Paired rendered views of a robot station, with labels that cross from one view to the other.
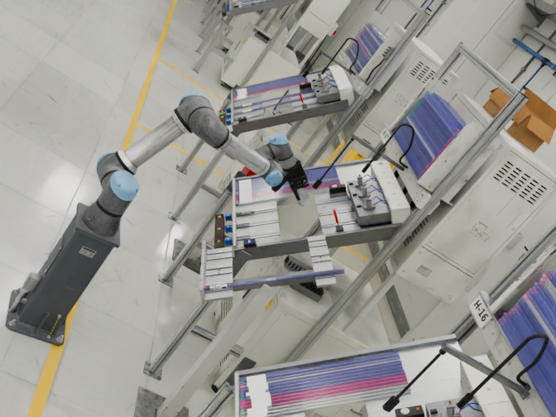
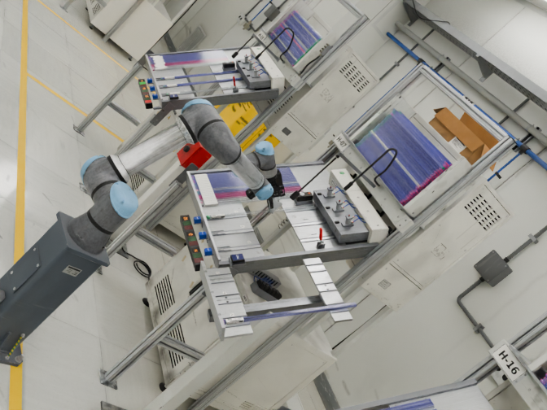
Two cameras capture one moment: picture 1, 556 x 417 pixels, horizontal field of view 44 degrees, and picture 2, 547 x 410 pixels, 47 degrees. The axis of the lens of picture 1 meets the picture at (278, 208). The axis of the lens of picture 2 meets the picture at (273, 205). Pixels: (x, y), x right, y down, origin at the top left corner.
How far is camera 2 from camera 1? 100 cm
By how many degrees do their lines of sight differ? 20
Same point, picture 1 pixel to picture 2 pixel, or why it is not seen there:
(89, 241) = (77, 259)
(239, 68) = (111, 13)
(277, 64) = (150, 15)
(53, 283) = (24, 303)
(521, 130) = (473, 156)
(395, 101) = (321, 95)
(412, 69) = (342, 67)
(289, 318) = not seen: hidden behind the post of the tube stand
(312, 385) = not seen: outside the picture
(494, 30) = (373, 22)
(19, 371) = not seen: outside the picture
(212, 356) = (199, 377)
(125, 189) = (128, 206)
